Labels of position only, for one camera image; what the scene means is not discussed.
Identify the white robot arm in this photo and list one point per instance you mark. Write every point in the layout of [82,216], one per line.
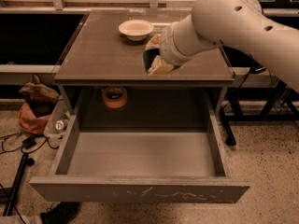
[237,24]

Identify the black metal stand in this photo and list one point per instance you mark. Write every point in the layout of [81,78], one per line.
[258,104]

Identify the green and yellow sponge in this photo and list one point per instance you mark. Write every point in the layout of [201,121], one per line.
[148,57]

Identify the brown tape roll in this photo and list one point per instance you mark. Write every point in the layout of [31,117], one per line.
[114,97]

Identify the black tripod leg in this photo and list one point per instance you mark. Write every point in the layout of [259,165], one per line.
[8,196]

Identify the orange cloth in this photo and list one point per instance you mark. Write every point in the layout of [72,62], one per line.
[29,122]

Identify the clear plastic bottle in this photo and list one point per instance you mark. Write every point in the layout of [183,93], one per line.
[57,124]

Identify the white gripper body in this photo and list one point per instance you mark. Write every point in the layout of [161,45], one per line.
[167,50]

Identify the brown cloth bag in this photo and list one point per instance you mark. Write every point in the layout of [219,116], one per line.
[41,98]

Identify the grey open drawer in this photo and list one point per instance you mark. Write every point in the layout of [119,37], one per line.
[164,146]

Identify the grey cabinet counter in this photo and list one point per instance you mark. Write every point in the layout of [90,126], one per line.
[100,55]

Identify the black power adapter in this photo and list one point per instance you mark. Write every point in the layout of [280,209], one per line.
[257,69]

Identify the white bowl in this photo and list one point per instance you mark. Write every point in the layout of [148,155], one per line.
[136,30]

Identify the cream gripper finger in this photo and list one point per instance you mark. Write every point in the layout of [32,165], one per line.
[160,66]
[154,42]

